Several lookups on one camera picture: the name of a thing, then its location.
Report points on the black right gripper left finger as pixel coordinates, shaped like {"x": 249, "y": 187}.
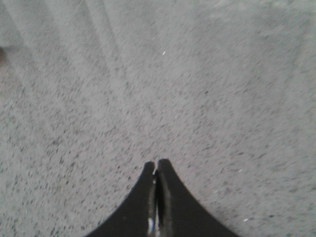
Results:
{"x": 136, "y": 216}

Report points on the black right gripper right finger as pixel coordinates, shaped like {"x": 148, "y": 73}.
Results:
{"x": 179, "y": 213}

